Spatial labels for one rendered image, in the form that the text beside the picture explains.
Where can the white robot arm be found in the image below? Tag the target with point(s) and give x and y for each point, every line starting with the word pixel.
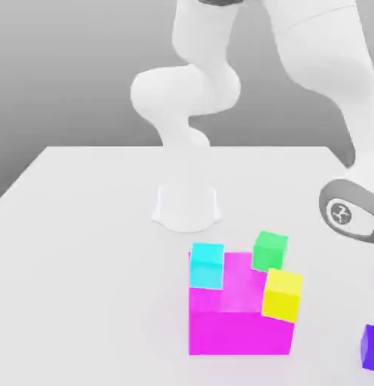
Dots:
pixel 187 90

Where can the small green cube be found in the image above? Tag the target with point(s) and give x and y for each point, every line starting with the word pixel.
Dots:
pixel 269 251

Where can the large magenta box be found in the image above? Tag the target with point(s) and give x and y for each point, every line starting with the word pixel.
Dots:
pixel 238 331

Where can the small purple cube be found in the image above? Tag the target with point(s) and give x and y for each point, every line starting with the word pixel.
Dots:
pixel 371 346

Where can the small cyan cube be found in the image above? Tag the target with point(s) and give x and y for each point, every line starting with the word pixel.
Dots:
pixel 206 267

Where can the small yellow cube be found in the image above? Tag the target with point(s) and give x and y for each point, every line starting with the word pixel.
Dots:
pixel 282 295

